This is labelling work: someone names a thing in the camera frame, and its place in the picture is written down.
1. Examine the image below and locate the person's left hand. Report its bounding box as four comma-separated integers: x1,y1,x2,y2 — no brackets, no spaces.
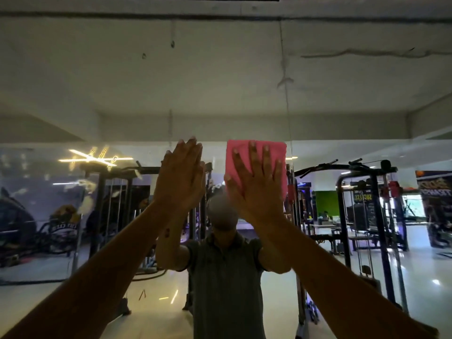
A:
153,136,207,218

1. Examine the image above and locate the person's right hand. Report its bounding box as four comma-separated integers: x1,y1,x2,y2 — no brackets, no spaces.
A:
224,141,285,226

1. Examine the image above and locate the pink cloth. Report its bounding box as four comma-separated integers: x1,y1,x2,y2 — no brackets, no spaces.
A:
225,139,289,202

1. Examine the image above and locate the large wall mirror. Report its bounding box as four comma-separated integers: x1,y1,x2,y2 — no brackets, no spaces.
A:
0,16,452,339

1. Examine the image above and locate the person's right forearm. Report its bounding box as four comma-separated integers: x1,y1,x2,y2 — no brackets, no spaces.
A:
252,213,440,339

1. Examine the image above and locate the person's left forearm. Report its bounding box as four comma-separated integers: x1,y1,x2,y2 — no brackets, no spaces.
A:
0,202,190,339

